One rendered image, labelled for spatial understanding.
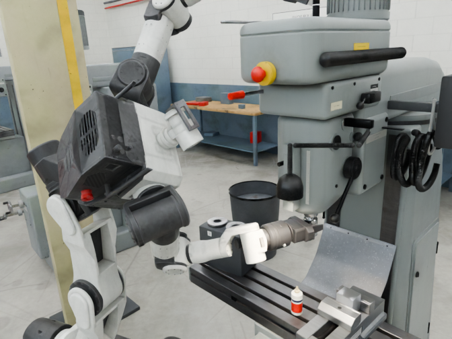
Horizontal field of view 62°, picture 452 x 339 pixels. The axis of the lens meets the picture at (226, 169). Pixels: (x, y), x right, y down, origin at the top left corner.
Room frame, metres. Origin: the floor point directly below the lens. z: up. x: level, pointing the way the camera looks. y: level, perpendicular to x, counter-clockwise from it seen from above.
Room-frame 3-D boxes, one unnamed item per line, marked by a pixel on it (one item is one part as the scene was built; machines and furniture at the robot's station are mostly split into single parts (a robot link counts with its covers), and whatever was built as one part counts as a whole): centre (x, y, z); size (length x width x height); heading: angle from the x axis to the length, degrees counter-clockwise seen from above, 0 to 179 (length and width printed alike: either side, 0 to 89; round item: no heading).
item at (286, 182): (0.94, -0.17, 1.47); 0.07 x 0.07 x 0.06
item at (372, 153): (1.29, -0.42, 1.47); 0.24 x 0.19 x 0.26; 44
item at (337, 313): (1.01, -0.34, 0.99); 0.12 x 0.06 x 0.04; 42
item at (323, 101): (1.18, -0.31, 1.68); 0.34 x 0.24 x 0.10; 134
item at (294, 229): (1.12, -0.20, 1.24); 0.13 x 0.12 x 0.10; 25
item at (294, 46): (1.17, -0.29, 1.81); 0.47 x 0.26 x 0.16; 134
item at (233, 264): (1.48, 0.01, 1.00); 0.22 x 0.12 x 0.20; 54
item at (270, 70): (1.00, -0.11, 1.76); 0.06 x 0.02 x 0.06; 44
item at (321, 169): (1.16, -0.28, 1.47); 0.21 x 0.19 x 0.32; 44
